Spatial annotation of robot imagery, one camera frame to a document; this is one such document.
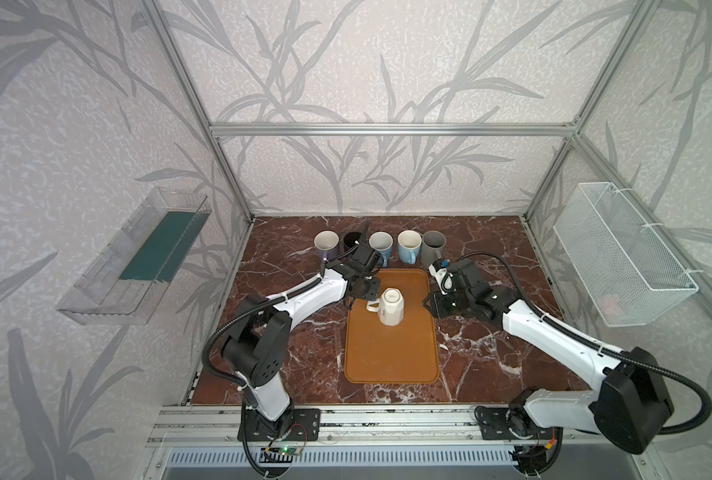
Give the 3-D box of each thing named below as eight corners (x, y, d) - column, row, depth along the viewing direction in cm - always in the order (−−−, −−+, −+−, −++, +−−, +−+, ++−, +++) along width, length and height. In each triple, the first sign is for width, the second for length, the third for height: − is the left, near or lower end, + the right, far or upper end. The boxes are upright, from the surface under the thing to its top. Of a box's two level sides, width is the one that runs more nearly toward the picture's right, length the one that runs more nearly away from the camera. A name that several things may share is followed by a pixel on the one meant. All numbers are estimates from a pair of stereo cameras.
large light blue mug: (398, 272, 106) (399, 254, 98) (396, 248, 113) (398, 230, 105) (420, 272, 106) (424, 254, 98) (418, 248, 113) (421, 230, 105)
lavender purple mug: (315, 266, 108) (311, 251, 101) (319, 244, 114) (315, 229, 108) (339, 266, 108) (337, 251, 101) (341, 244, 114) (339, 229, 108)
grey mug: (421, 271, 106) (425, 250, 97) (418, 251, 112) (422, 230, 103) (442, 271, 106) (449, 250, 97) (439, 251, 112) (445, 230, 103)
